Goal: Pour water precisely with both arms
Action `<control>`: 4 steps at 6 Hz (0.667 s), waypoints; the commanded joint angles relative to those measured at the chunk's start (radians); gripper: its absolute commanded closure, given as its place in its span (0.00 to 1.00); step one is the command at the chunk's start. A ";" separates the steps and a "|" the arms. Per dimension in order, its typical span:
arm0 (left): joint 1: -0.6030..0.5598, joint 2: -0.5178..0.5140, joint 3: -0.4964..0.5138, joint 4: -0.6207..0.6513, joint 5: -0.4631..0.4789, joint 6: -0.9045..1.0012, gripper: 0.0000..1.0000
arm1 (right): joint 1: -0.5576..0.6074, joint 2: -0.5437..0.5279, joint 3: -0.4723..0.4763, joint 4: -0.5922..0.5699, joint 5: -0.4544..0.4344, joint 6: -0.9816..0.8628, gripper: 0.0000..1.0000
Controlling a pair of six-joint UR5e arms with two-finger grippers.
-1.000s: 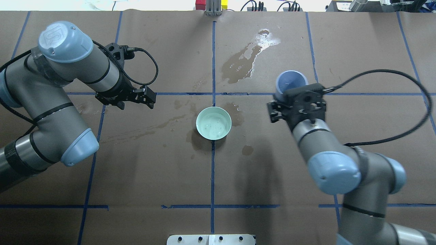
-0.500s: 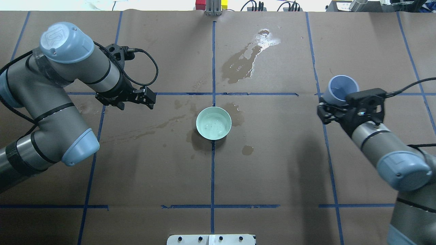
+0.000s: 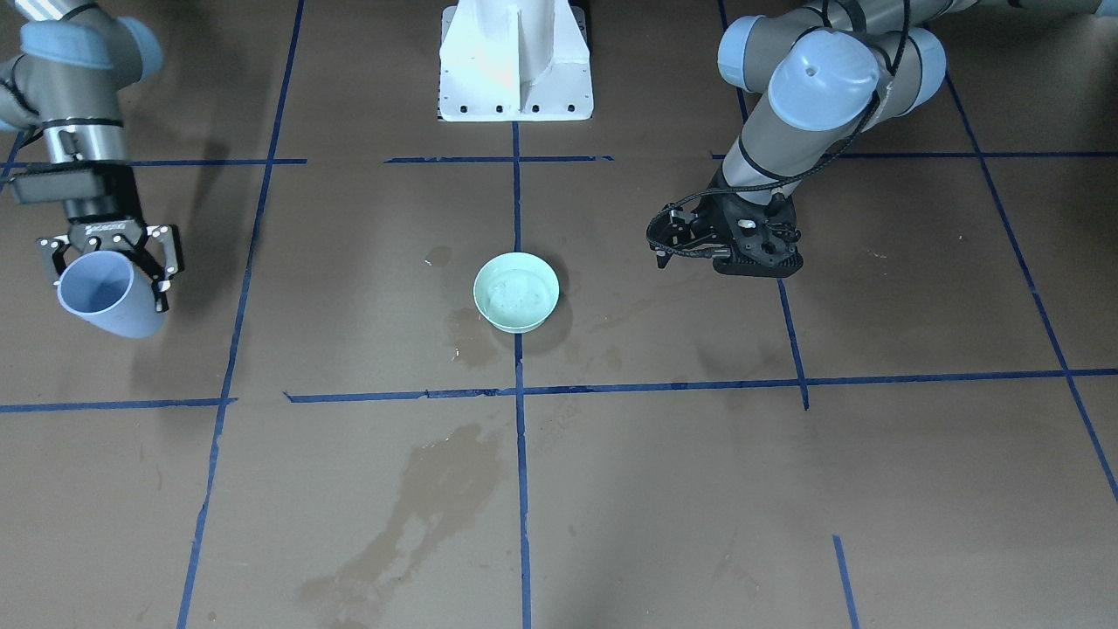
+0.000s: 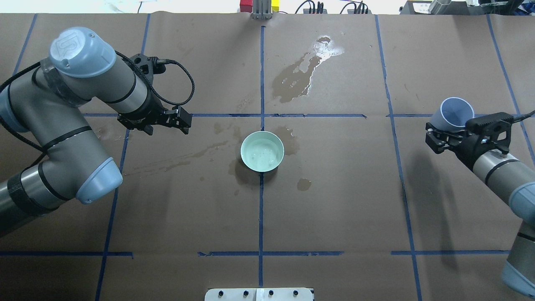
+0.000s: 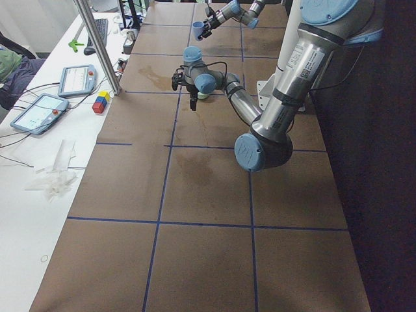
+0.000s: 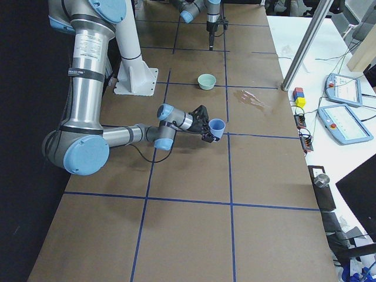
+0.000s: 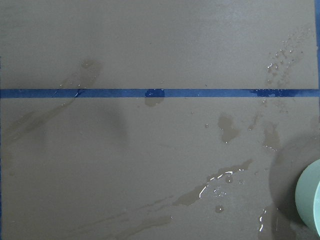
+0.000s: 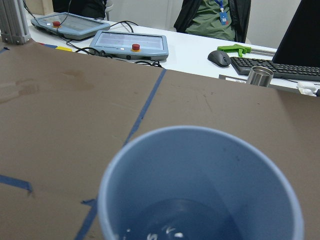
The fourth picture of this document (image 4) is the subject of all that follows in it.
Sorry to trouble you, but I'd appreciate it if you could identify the red cube block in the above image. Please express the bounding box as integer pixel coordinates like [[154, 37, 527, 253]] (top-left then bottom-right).
[[239, 0, 253, 13]]

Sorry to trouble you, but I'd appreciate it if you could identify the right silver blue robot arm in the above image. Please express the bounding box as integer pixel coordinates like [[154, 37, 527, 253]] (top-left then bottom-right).
[[425, 114, 535, 298]]

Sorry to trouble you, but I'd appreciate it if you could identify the light blue plastic cup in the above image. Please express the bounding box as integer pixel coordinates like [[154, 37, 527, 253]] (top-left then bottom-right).
[[430, 97, 475, 132]]

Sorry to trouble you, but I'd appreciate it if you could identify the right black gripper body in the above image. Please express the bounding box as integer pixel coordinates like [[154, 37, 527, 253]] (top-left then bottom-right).
[[448, 126, 494, 171]]

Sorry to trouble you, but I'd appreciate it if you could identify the aluminium frame post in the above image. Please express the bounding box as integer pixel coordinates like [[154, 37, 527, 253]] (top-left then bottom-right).
[[251, 0, 273, 20]]

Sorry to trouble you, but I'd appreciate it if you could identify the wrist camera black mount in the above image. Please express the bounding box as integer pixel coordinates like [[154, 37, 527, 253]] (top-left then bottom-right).
[[466, 112, 514, 156], [129, 54, 166, 86]]

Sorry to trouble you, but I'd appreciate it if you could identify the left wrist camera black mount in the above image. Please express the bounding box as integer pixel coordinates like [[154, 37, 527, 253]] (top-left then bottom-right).
[[129, 54, 166, 86]]

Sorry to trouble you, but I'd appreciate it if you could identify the silver metal cylinder weight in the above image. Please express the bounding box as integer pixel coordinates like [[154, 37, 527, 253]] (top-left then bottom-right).
[[428, 0, 452, 15]]

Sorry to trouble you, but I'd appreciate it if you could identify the left black camera cable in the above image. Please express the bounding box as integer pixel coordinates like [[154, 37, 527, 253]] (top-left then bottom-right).
[[114, 51, 196, 106]]

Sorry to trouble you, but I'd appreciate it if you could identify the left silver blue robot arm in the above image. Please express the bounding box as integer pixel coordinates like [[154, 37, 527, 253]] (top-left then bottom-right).
[[1, 27, 192, 236]]

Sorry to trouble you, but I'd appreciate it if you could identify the yellow cube block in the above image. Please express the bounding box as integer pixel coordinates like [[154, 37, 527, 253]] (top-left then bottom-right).
[[271, 0, 280, 12]]

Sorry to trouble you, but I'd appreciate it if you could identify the mint green bowl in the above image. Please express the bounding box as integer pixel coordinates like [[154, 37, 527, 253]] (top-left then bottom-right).
[[239, 131, 285, 173]]

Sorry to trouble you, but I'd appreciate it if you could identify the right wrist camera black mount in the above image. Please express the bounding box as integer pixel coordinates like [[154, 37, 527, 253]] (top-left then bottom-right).
[[466, 112, 514, 156]]

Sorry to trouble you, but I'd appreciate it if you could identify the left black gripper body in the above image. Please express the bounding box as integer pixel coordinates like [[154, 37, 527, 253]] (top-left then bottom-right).
[[117, 90, 166, 131]]

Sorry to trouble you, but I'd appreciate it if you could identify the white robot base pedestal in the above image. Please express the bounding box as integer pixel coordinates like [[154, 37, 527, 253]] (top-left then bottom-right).
[[204, 287, 315, 301]]

